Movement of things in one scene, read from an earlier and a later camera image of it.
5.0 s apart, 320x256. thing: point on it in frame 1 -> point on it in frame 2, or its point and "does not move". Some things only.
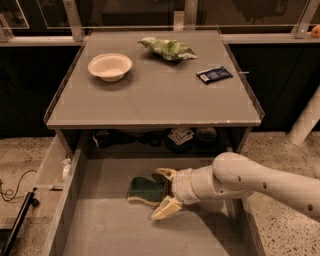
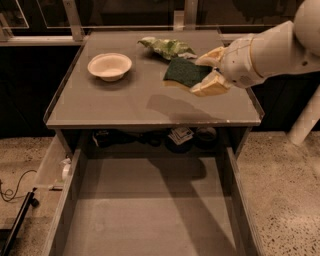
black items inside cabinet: [178, 140] does not move
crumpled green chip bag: [169, 49] does not move
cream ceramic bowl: [110, 67] does not move
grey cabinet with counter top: [158, 108] does not move
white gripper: [181, 186] -> [237, 62]
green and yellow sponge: [147, 191] -> [184, 73]
